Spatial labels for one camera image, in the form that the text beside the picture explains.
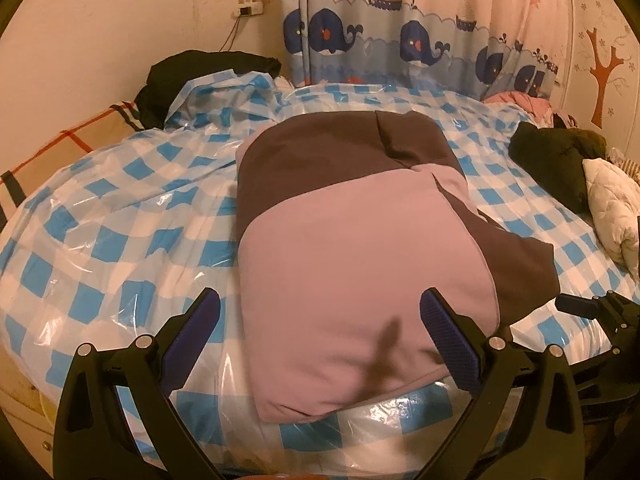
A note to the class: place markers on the pink and brown jacket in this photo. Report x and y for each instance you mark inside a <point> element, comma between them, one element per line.
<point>344,220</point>

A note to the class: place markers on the whale print curtain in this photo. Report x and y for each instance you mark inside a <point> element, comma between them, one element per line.
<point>474,47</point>

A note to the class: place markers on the white wall socket with charger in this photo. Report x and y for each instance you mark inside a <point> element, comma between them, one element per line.
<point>249,8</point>

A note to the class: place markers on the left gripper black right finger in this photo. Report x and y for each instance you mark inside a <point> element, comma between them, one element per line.
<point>523,420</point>

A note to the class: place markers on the blue white checkered plastic cover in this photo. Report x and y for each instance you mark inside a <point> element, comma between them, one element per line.
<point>110,247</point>

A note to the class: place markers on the white wardrobe with tree decal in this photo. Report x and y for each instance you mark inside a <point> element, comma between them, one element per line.
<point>602,82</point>

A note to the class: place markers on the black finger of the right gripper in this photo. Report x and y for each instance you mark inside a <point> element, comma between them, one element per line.
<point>578,306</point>

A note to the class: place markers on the black jacket on bed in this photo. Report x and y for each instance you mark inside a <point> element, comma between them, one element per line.
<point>553,158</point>

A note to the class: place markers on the pink clothes pile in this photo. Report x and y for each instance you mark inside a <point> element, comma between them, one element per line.
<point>539,109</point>

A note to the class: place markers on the black garment by wall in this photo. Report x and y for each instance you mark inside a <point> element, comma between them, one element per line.
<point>167,78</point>

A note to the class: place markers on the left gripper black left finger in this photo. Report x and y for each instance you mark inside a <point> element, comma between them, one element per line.
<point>92,438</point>

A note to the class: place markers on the white quilted jacket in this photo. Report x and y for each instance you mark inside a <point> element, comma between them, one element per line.
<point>613,200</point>

